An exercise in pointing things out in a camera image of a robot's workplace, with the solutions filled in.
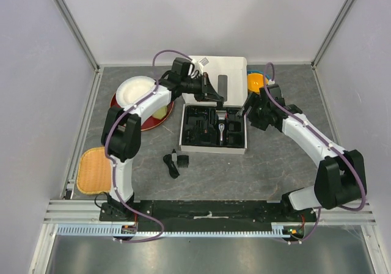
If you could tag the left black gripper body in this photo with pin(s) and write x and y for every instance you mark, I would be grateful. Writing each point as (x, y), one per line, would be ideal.
(194, 87)

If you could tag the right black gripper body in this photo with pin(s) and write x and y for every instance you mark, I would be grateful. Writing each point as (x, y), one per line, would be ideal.
(258, 113)

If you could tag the black silver hair clipper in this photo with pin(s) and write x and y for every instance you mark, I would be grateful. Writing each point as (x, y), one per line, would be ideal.
(221, 116)

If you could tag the small oil bottle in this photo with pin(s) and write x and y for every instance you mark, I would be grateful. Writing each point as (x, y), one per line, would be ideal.
(174, 155)

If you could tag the black comb guard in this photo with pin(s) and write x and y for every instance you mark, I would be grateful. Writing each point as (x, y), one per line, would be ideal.
(183, 161)

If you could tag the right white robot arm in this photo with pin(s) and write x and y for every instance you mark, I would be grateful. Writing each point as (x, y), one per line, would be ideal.
(340, 176)

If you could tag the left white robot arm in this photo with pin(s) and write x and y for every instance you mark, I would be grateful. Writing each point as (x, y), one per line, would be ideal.
(122, 129)

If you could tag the white clipper kit box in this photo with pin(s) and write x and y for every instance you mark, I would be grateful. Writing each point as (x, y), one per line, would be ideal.
(199, 131)

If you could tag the orange bowl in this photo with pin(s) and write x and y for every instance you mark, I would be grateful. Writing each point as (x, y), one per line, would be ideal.
(254, 83)

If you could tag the pale yellow mug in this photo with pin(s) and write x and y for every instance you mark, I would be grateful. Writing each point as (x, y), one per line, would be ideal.
(161, 113)

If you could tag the teal scalloped plate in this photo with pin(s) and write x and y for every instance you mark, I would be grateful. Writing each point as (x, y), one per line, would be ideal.
(249, 72)

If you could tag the white paper plate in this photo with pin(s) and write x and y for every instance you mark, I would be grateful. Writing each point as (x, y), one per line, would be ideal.
(134, 88)

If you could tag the woven bamboo tray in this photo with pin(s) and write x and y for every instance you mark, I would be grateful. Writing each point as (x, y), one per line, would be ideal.
(94, 172)

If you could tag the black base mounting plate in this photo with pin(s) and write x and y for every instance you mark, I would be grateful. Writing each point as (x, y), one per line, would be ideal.
(220, 216)

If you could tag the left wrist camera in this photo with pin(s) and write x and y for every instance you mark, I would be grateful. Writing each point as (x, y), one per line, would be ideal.
(200, 62)

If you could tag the slotted cable duct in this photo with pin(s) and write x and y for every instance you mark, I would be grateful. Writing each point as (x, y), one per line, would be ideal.
(111, 230)

